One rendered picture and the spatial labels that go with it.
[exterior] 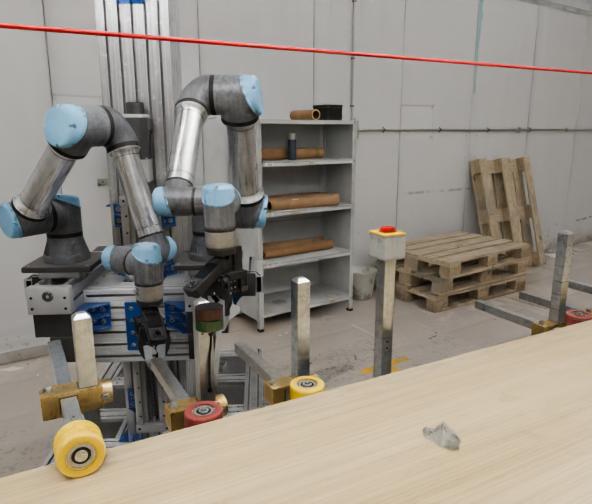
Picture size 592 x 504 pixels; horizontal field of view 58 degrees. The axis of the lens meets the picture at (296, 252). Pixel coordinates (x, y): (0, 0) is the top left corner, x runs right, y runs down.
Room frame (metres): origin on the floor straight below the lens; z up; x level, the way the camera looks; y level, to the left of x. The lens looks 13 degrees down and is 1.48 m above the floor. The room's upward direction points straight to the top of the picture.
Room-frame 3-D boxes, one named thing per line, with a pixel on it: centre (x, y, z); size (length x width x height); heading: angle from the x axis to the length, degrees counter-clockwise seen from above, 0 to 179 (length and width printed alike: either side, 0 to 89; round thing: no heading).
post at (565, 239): (1.72, -0.89, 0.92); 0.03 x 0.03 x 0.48; 28
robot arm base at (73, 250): (1.80, 0.80, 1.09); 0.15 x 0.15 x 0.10
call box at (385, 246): (1.36, -0.24, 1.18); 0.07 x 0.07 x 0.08; 28
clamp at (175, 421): (1.11, 0.23, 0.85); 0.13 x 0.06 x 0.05; 118
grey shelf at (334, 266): (4.16, 0.02, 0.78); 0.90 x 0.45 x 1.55; 124
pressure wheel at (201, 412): (1.01, 0.19, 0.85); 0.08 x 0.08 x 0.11
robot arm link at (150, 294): (1.39, 0.41, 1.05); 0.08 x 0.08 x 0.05
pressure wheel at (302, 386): (1.13, -0.03, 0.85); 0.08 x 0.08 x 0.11
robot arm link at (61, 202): (1.79, 0.80, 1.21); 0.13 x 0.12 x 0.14; 148
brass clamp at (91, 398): (0.99, 0.45, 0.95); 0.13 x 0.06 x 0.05; 118
